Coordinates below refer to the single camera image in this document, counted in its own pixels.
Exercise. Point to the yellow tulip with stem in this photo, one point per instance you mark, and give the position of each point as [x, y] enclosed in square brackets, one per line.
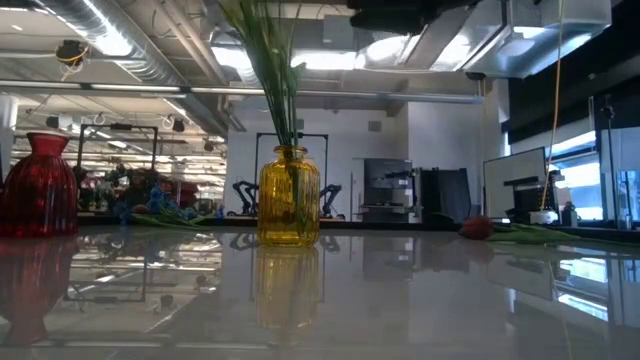
[475, 227]

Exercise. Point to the black desk equipment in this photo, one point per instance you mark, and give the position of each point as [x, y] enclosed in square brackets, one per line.
[530, 197]

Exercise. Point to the black gantry frame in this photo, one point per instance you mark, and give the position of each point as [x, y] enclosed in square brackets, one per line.
[256, 165]
[80, 145]

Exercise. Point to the grey horizontal ceiling pipe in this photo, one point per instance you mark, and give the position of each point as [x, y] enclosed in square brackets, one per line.
[375, 95]

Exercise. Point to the grey wall vent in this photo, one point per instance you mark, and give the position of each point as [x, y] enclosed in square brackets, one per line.
[375, 126]

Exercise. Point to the black background robot arm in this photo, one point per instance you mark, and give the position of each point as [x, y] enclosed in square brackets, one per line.
[246, 197]
[331, 197]

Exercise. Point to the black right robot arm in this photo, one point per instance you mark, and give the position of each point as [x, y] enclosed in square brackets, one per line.
[400, 15]

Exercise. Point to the black upright panel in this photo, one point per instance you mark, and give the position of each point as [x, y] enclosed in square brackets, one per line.
[445, 192]

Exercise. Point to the silver round air duct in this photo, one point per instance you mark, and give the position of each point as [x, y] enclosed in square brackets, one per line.
[135, 60]

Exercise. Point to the black equipment rack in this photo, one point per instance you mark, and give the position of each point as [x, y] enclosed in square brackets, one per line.
[387, 172]

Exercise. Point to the red ribbed glass vase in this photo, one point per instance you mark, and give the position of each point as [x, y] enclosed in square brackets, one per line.
[37, 190]

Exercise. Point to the blue flower bunch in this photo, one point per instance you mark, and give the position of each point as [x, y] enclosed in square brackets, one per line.
[160, 200]

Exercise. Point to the white board panel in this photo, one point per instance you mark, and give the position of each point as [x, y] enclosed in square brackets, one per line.
[512, 167]

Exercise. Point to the white flower bunch green stems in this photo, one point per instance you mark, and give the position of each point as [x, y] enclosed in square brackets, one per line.
[277, 75]

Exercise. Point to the yellow ribbed glass vase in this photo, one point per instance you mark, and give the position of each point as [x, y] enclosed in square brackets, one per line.
[288, 200]

